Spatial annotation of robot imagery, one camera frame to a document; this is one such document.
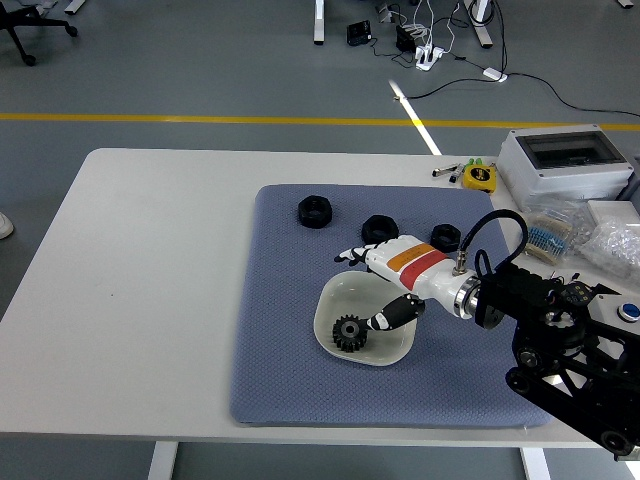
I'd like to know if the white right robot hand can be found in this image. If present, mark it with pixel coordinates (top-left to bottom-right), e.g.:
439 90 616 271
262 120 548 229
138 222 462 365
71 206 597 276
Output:
333 234 469 332

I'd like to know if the large black gear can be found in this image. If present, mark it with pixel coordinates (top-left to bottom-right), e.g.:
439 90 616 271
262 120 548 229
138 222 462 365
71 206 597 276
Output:
330 314 370 354

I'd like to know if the small black hex nut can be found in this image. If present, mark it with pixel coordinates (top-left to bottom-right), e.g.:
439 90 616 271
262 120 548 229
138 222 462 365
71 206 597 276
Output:
429 223 462 254

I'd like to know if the large black hex nut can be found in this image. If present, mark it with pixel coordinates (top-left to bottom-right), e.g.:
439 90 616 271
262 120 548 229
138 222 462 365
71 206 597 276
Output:
296 194 333 230
361 214 400 247

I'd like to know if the flat white box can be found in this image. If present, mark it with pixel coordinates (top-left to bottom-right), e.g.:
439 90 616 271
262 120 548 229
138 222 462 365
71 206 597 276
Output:
587 199 640 227

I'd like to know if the black charger box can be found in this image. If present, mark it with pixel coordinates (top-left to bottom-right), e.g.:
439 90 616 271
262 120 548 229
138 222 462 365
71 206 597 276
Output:
395 24 418 52

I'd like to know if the white square dish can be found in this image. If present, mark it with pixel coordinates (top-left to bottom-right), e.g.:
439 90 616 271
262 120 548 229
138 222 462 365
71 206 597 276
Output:
313 269 419 367

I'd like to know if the yellow tape measure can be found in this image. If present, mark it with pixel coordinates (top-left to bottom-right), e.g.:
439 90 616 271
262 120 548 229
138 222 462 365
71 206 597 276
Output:
461 164 497 194

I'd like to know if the blue resistor strip bundle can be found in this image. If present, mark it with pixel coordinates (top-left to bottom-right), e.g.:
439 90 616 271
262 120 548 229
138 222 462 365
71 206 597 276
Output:
527 222 572 264

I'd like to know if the blue-grey textured mat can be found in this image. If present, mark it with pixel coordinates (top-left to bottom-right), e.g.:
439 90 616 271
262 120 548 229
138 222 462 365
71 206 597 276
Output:
228 183 555 429

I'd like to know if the clear bag of components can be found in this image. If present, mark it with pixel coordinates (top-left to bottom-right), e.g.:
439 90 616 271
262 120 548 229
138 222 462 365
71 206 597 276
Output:
519 197 594 266

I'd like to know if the crinkled clear plastic bag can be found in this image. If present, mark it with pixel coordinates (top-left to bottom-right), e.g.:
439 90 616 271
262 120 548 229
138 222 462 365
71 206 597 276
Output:
582 219 640 282

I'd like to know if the white power strip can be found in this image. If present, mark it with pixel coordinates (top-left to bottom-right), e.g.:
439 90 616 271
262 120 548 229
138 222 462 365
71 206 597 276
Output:
414 44 446 72

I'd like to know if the white table leg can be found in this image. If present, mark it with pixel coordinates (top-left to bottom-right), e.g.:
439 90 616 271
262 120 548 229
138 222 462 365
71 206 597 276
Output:
519 446 551 480
147 442 179 480

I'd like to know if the black power adapter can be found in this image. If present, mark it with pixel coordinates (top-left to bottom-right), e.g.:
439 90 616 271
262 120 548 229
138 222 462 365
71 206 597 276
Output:
345 20 373 47

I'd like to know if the white desk leg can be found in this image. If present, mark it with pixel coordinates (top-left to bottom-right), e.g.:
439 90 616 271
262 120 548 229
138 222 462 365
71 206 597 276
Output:
463 0 495 49
313 0 327 46

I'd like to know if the black office chair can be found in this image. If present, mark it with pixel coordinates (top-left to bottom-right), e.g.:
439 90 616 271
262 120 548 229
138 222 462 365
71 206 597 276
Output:
0 0 79 67

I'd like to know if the white electrical enclosure box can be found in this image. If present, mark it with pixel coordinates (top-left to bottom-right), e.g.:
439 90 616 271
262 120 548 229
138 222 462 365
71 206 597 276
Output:
497 127 635 211

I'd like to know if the long black floor cable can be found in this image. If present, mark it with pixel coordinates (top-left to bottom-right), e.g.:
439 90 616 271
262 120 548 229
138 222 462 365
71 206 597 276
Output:
399 71 640 119

